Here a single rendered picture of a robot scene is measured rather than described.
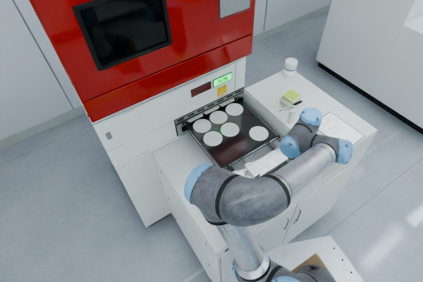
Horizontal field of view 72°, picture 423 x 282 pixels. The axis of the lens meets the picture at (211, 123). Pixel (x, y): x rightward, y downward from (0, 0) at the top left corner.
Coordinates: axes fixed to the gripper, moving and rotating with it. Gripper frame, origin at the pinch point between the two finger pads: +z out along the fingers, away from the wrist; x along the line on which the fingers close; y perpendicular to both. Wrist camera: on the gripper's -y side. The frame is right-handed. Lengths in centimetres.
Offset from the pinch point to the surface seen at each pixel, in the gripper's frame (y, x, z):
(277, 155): 16.3, -4.3, 9.7
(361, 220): -20, -67, 98
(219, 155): 31.4, 20.1, 7.8
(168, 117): 58, 33, -4
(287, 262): -22.7, 23.5, 15.8
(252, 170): 15.1, 12.2, 6.9
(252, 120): 40.7, -7.6, 7.7
